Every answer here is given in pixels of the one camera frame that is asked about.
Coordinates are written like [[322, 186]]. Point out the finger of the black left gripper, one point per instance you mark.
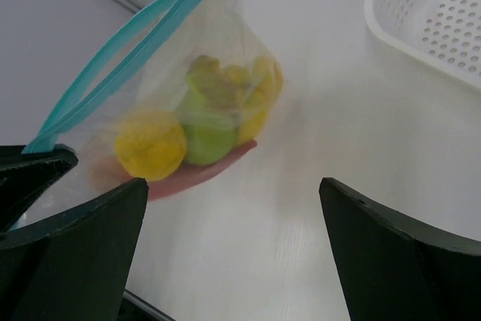
[[24, 177]]

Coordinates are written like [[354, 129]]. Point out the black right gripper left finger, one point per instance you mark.
[[73, 265]]

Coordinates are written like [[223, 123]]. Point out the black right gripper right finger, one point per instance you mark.
[[394, 267]]

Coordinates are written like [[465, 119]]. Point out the yellow fake pear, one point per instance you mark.
[[150, 144]]

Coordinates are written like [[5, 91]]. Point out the clear zip top bag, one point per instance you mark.
[[141, 68]]

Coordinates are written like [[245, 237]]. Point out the green fake pear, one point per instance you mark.
[[206, 114]]

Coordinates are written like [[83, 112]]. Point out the yellow fake banana bunch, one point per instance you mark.
[[257, 89]]

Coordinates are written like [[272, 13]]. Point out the white perforated plastic basket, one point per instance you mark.
[[443, 34]]

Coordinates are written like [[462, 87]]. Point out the aluminium mounting rail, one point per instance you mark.
[[133, 308]]

